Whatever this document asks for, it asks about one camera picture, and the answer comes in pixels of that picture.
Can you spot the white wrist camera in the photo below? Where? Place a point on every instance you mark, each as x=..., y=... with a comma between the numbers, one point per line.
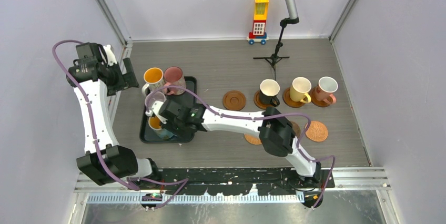
x=110, y=56
x=154, y=108

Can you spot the pink mug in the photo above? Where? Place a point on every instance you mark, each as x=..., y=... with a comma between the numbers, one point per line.
x=174, y=76

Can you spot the black tripod microphone stand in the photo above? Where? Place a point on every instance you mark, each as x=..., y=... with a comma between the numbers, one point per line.
x=275, y=58

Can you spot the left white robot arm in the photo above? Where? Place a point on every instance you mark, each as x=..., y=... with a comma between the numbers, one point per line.
x=104, y=160

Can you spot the cream white mug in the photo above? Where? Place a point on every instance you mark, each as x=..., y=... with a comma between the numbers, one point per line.
x=268, y=91

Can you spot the white mug yellow handle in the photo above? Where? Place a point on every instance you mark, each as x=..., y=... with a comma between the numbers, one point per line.
x=299, y=90

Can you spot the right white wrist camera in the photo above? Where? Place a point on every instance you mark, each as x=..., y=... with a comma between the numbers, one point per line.
x=154, y=108

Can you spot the white floral mug orange inside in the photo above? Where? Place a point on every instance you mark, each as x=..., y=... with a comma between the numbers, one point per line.
x=154, y=79

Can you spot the dark walnut coaster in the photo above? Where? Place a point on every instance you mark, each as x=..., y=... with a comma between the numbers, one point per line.
x=296, y=129

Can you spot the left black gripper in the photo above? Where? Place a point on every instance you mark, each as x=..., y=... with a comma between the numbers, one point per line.
x=125, y=81

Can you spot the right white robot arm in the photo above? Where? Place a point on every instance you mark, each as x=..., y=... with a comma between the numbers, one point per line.
x=272, y=127

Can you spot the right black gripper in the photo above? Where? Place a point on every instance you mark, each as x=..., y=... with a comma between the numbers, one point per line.
x=167, y=124

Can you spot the lilac mug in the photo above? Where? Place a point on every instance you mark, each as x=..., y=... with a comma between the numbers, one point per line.
x=153, y=97

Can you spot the black plastic tray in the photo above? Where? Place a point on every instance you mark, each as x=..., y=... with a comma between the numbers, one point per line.
x=147, y=135

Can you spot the woven rattan coaster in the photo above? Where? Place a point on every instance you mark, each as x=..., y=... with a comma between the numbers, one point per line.
x=317, y=131
x=252, y=139

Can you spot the toy block tower on wheels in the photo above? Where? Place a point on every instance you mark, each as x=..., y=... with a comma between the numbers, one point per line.
x=258, y=32

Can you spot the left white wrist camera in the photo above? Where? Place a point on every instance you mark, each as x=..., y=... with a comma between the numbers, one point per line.
x=110, y=56

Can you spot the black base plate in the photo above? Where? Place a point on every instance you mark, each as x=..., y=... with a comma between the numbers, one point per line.
x=236, y=181

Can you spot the brown wooden coaster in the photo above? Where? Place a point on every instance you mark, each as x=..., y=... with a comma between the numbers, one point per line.
x=289, y=102
x=317, y=102
x=258, y=103
x=234, y=100

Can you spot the white mug terracotta handle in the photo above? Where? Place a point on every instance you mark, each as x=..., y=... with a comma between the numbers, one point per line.
x=325, y=90

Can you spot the aluminium front rail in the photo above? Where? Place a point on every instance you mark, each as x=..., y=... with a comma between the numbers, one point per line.
x=343, y=180

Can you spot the blue mug orange inside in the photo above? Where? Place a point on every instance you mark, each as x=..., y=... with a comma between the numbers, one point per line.
x=155, y=124

